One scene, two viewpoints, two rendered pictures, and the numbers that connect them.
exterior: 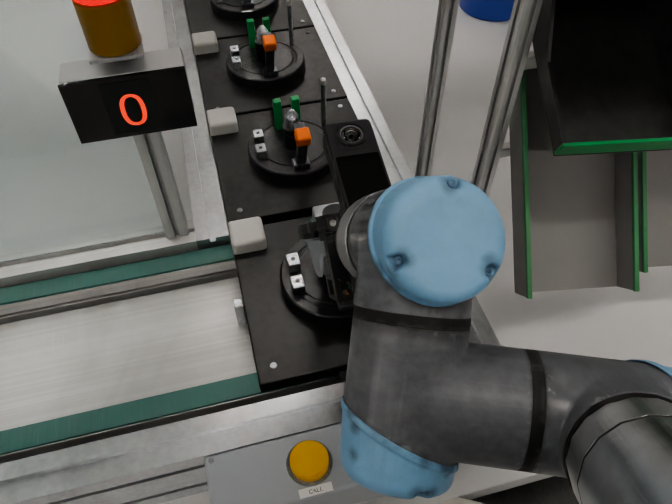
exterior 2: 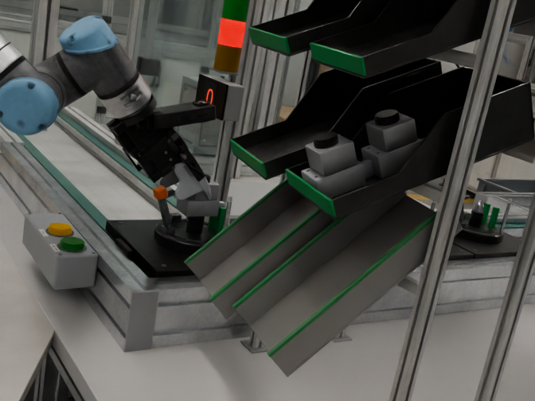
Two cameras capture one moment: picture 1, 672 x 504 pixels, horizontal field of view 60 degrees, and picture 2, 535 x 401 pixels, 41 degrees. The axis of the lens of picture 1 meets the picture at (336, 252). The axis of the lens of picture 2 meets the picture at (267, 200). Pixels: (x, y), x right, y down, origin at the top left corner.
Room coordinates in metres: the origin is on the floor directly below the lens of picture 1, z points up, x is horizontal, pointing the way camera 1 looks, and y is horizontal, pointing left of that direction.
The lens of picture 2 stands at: (0.15, -1.19, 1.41)
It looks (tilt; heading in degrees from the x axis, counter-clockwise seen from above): 15 degrees down; 70
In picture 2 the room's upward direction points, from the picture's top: 11 degrees clockwise
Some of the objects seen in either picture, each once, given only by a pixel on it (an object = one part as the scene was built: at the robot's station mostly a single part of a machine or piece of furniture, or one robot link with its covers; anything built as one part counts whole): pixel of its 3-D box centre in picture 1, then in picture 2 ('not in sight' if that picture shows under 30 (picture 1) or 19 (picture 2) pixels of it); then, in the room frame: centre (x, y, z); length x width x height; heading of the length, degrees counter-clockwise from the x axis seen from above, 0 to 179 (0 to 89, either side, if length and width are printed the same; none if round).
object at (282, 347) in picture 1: (336, 284); (191, 246); (0.45, 0.00, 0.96); 0.24 x 0.24 x 0.02; 15
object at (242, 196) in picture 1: (292, 131); not in sight; (0.70, 0.06, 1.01); 0.24 x 0.24 x 0.13; 15
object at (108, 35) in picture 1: (107, 19); (227, 58); (0.52, 0.21, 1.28); 0.05 x 0.05 x 0.05
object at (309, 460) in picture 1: (309, 462); (60, 231); (0.22, 0.03, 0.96); 0.04 x 0.04 x 0.02
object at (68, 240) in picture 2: not in sight; (72, 246); (0.24, -0.04, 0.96); 0.04 x 0.04 x 0.02
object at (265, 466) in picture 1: (310, 472); (58, 247); (0.22, 0.03, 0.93); 0.21 x 0.07 x 0.06; 105
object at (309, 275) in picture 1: (336, 275); (193, 236); (0.45, 0.00, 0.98); 0.14 x 0.14 x 0.02
